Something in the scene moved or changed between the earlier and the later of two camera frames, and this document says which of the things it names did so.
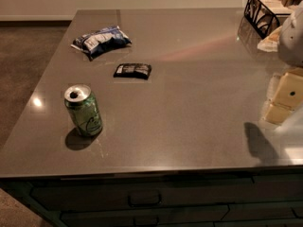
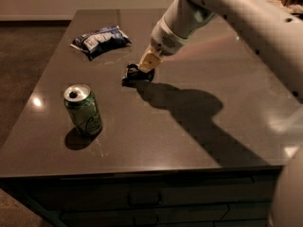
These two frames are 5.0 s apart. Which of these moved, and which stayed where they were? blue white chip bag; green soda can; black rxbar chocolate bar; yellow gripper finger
Moved: black rxbar chocolate bar; yellow gripper finger
Stayed: blue white chip bag; green soda can
